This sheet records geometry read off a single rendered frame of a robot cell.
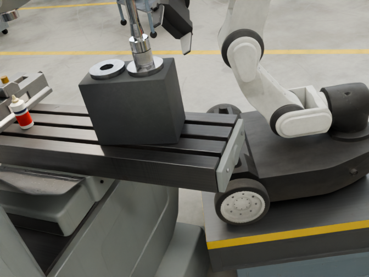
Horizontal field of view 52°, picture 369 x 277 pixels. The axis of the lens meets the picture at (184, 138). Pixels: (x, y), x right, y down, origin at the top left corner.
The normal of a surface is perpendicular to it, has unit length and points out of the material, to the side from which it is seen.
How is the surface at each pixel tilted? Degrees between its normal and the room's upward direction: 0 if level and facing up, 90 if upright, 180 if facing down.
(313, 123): 90
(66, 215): 90
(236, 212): 90
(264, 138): 0
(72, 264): 90
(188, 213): 0
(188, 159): 0
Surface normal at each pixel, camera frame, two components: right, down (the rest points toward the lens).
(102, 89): -0.17, 0.60
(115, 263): 0.93, 0.08
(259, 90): 0.15, 0.85
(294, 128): 0.04, 0.57
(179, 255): -0.16, -0.80
